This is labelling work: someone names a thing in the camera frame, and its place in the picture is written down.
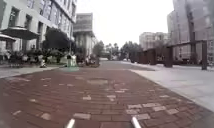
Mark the dark sunshade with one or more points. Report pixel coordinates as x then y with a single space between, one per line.
20 32

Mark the row of trees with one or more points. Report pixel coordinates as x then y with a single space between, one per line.
118 50

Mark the group of people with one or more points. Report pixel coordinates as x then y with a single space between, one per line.
28 58

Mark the red brick path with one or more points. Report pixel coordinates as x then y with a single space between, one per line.
95 96

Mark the dark tree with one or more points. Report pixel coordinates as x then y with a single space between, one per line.
56 40

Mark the grey paved pavement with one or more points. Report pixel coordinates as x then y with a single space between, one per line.
191 83

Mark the dark frame structure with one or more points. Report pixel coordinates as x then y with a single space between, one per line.
168 55

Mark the pale green bin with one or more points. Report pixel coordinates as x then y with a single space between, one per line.
71 60

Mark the robot's own part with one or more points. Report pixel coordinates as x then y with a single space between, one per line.
70 123
135 122

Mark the pale building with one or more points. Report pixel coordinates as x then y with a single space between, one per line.
151 40

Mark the tall grey building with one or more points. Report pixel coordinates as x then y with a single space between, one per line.
83 33

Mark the large grey building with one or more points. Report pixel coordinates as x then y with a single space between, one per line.
38 16

